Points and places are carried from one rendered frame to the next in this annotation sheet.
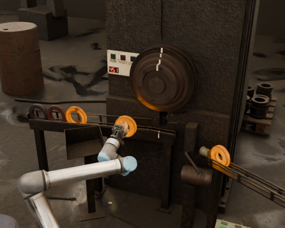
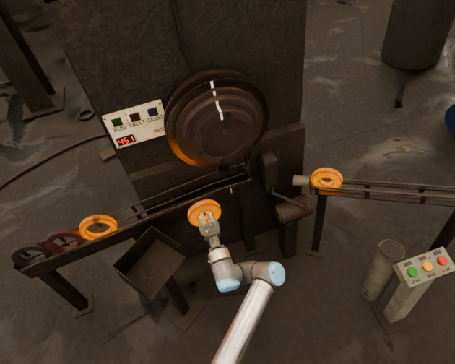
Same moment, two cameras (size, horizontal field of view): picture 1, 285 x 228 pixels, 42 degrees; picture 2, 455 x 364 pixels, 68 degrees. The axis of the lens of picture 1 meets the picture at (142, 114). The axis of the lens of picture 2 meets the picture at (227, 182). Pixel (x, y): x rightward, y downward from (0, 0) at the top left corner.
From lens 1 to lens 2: 1.45 m
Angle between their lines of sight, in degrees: 32
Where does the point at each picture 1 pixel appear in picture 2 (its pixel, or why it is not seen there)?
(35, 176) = not seen: outside the picture
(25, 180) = not seen: outside the picture
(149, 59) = (196, 106)
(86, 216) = (185, 321)
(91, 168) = (248, 326)
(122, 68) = (140, 132)
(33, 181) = not seen: outside the picture
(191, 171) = (290, 209)
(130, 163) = (279, 273)
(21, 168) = (40, 317)
